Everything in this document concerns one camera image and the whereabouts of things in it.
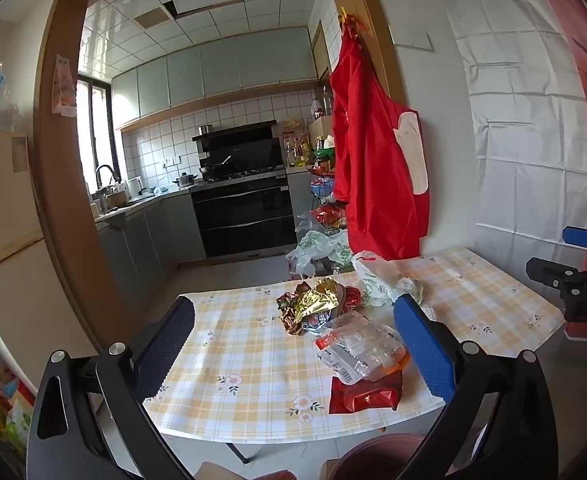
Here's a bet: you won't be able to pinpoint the black range hood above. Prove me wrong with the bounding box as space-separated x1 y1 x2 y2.
192 120 287 172

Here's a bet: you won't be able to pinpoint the small red wrapper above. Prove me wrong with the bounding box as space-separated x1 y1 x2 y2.
341 285 364 312

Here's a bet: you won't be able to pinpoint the white and pink wall cloth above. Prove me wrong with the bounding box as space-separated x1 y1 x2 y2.
436 0 587 342

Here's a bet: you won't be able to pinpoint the wire storage rack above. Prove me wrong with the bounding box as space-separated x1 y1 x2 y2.
306 160 349 242

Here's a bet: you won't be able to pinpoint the paper fridge note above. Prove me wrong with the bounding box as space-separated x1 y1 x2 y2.
11 137 29 173

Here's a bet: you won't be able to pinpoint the yellow wall hook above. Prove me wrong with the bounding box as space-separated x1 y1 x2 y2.
337 7 362 36

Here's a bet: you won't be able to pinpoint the red snack wrapper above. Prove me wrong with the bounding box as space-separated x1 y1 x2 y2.
328 366 404 416

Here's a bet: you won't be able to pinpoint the black folding table frame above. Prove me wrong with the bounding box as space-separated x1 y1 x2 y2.
226 441 252 465

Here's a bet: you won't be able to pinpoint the condiment shelf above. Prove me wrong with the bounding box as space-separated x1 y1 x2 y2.
280 117 335 169

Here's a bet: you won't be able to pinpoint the white wall panel cover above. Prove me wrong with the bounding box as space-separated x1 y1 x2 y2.
391 25 435 52

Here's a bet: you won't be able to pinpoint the wooden door frame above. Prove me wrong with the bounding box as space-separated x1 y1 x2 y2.
34 0 399 347

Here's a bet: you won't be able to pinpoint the red plastic bag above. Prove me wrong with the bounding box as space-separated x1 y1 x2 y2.
311 203 347 231

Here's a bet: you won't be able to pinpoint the red apron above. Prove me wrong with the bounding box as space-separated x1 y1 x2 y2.
329 35 430 262

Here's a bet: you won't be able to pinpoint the gold foil wrapper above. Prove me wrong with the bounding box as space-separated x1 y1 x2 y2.
293 277 343 324

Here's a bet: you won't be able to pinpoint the kitchen faucet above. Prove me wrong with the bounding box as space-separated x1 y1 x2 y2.
95 164 122 197

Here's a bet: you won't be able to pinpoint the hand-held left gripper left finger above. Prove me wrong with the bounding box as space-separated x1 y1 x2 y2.
26 296 197 480

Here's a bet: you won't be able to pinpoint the green printed bag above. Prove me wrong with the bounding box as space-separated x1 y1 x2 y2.
0 367 37 453

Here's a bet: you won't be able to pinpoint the kitchen window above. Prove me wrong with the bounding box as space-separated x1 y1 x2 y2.
76 74 122 187

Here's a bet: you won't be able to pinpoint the brown red crumpled wrapper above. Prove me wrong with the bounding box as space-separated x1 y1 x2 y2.
276 290 307 337

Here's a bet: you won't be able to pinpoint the clear orange-edged packet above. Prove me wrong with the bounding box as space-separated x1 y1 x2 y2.
316 311 411 377

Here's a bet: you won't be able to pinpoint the black oven stove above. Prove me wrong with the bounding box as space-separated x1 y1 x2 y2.
191 171 297 260

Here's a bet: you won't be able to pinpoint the yellow checked tablecloth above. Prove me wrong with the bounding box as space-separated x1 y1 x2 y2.
142 247 567 443

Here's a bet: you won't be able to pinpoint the grey kitchen counter cabinets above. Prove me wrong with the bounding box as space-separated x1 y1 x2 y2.
94 185 207 287

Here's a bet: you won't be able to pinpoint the pink bin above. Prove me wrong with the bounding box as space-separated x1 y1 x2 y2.
337 434 427 480

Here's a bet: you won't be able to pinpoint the white green-print plastic bag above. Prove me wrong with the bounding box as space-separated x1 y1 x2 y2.
351 251 425 309

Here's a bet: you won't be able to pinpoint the beige refrigerator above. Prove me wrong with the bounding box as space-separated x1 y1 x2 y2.
0 132 97 411

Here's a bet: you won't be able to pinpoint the pale green upper cabinets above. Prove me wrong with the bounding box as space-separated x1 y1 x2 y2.
111 27 319 119

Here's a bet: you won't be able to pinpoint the black wok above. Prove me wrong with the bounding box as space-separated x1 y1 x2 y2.
200 155 234 179

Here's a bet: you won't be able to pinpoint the white green shopping bag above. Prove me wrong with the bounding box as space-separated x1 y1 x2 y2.
286 230 353 281

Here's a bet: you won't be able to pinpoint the silver blue snack bag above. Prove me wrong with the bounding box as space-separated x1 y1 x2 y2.
301 311 340 334

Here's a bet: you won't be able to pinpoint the small paper poster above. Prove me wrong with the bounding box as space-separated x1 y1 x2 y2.
51 54 78 117

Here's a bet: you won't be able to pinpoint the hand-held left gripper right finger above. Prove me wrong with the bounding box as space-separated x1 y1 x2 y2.
388 294 559 480

